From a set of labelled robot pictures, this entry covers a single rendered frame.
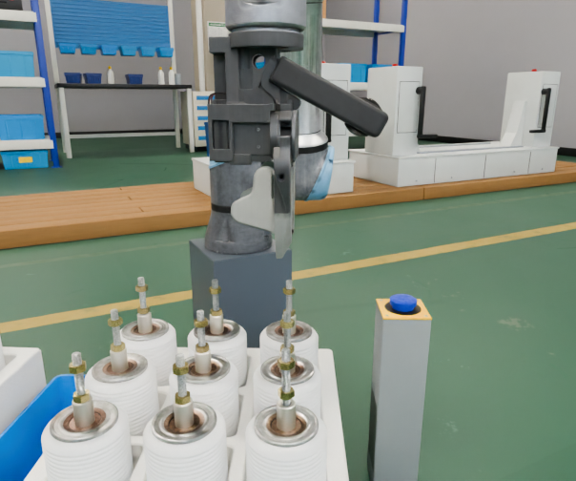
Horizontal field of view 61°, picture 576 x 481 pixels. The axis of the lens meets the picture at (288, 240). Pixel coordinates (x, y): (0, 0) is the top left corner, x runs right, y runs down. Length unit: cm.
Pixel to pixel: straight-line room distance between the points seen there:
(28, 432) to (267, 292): 51
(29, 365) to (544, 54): 618
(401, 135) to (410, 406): 254
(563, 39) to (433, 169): 342
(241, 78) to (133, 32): 603
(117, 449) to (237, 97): 42
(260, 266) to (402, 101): 228
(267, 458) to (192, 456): 8
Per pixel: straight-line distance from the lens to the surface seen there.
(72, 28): 642
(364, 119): 47
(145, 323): 83
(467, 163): 354
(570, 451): 110
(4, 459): 93
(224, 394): 70
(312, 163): 100
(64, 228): 238
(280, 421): 60
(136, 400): 73
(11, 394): 97
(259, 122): 47
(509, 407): 117
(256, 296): 107
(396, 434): 83
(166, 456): 60
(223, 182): 103
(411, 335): 75
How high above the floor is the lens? 62
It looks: 16 degrees down
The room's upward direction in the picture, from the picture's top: straight up
